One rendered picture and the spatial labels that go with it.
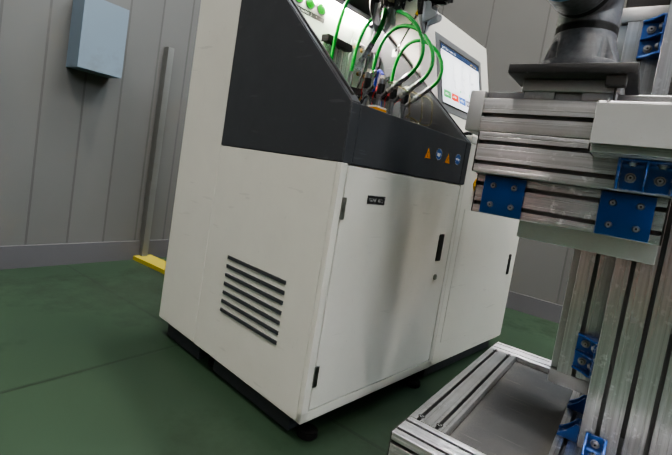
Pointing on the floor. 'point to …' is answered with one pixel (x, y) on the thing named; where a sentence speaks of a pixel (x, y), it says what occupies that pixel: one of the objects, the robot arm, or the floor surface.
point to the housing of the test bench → (202, 144)
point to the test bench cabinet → (277, 280)
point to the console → (466, 230)
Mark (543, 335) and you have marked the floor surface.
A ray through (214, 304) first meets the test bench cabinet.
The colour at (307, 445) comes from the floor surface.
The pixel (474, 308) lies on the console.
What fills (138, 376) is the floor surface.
